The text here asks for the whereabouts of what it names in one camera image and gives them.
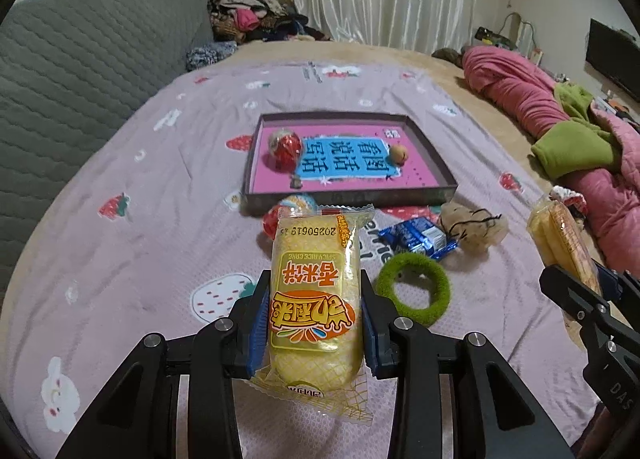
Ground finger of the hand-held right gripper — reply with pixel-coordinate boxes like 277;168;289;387
539;264;640;420
595;266;640;312

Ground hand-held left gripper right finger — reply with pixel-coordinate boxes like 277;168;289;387
360;279;576;459

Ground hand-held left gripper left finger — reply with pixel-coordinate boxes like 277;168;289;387
55;269;273;459

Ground yellow rice cracker packet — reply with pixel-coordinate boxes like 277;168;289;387
248;203;376;430

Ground yellow striped snack packet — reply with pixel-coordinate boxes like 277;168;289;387
526;194;603;340

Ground green fluffy scrunchie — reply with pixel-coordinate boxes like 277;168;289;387
375;254;453;326

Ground blue snack packet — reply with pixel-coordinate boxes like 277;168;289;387
377;216;460;261

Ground red and blue toy egg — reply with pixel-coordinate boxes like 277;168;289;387
261;193;321;242

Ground grey tray with pink bottom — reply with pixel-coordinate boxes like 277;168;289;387
241;112;458;215

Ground white and red cloth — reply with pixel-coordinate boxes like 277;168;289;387
550;186;588;215

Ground green fleece cloth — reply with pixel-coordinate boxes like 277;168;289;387
530;82;623;177

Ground purple printed bed sheet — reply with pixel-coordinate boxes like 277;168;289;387
5;44;601;459

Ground red wrapped toy egg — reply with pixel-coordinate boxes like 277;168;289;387
267;129;304;171

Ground pink quilt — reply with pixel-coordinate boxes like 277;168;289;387
460;44;640;267

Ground black television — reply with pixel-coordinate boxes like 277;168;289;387
585;18;640;102

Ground brown cloth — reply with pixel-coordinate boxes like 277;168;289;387
432;46;466;67

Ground black and yellow device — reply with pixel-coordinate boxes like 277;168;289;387
474;26;511;47

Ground blue patterned cloth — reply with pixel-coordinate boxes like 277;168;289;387
186;42;237;72

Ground pile of clothes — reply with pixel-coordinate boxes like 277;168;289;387
206;0;331;45

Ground grey quilted headboard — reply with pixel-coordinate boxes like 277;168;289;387
0;0;216;300

